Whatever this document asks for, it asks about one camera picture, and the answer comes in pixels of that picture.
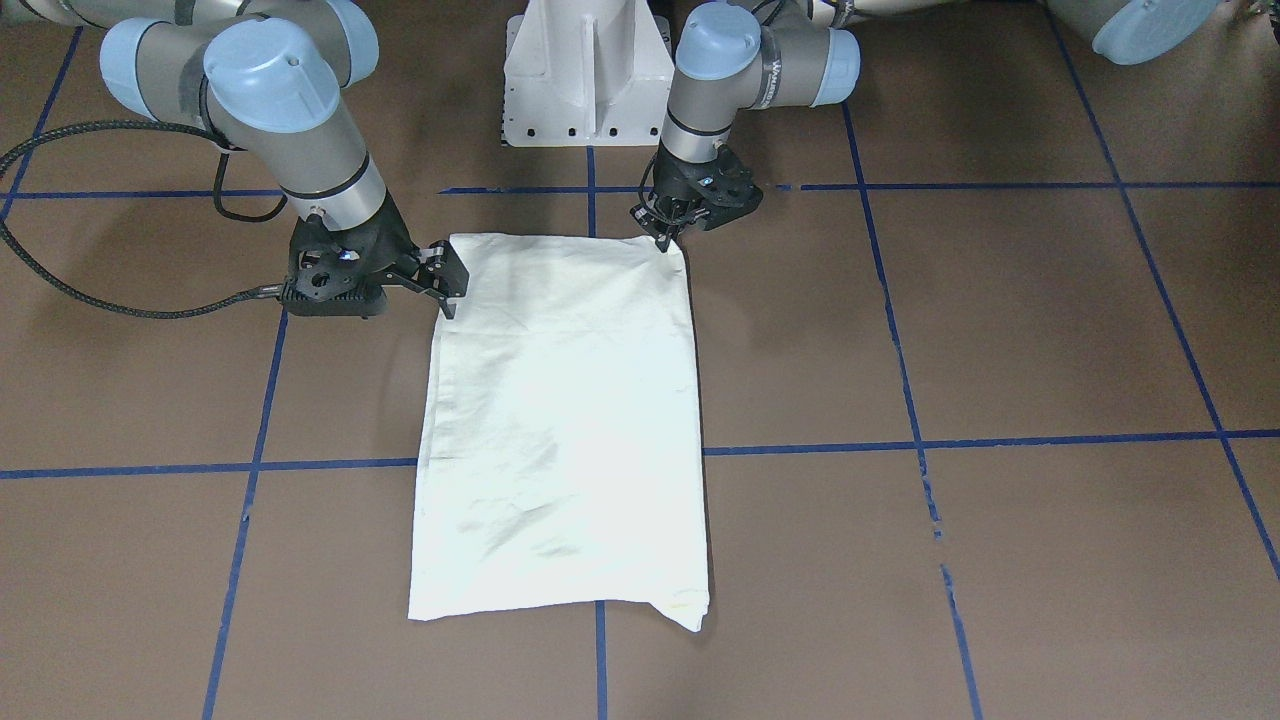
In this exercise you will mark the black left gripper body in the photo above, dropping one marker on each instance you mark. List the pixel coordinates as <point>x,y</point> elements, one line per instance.
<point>679,187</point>

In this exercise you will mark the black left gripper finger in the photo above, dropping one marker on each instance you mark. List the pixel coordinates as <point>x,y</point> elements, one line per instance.
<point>649,219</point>
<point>665,234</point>

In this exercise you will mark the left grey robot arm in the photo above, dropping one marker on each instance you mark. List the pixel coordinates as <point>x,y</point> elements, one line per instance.
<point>733,56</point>

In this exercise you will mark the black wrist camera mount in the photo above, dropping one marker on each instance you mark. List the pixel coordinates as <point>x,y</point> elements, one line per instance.
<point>726,189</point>
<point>301,294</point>

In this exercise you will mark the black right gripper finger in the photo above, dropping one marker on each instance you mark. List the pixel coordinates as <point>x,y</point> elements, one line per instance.
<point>434,288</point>
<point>442,272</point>

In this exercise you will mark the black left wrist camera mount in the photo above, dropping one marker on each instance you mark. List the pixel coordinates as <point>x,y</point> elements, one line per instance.
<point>726,189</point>

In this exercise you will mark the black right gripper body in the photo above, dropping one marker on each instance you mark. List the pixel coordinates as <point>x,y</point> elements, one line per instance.
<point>391,243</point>

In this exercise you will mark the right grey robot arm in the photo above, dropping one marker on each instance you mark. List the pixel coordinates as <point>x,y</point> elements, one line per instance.
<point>267,78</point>

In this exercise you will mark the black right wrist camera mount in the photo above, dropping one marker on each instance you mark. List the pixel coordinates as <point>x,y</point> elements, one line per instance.
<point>301,294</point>

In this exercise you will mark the cream long-sleeve cat shirt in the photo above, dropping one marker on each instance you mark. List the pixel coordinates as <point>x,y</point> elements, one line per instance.
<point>560,458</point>

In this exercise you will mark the white camera post base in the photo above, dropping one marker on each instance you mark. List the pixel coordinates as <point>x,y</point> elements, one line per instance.
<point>587,73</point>

